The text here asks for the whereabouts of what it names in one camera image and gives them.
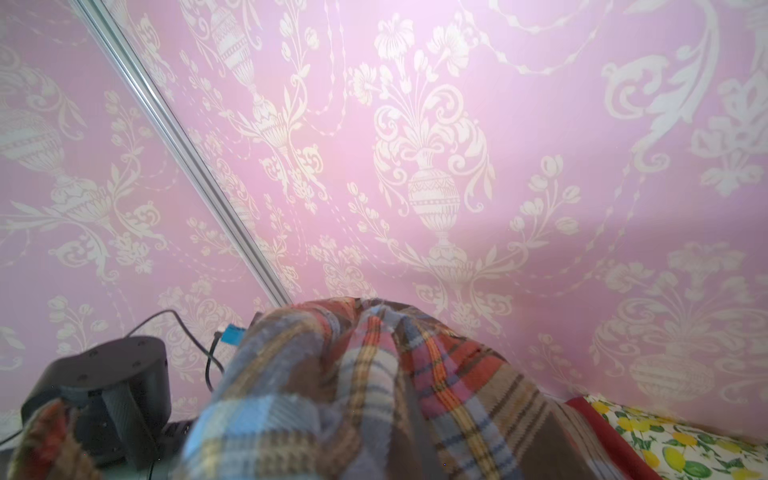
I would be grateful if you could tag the plaid flannel cloth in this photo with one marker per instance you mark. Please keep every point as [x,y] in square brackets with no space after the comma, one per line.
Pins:
[347,388]

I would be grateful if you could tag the lemon print cloth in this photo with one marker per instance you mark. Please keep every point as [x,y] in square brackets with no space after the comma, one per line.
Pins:
[678,451]

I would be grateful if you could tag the red cloth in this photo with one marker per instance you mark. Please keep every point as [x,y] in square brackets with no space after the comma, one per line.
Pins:
[621,454]

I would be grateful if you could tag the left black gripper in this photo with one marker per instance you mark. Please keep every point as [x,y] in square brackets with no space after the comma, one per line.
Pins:
[118,396]

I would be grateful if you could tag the left aluminium corner post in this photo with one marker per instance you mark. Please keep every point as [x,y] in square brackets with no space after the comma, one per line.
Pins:
[115,45]

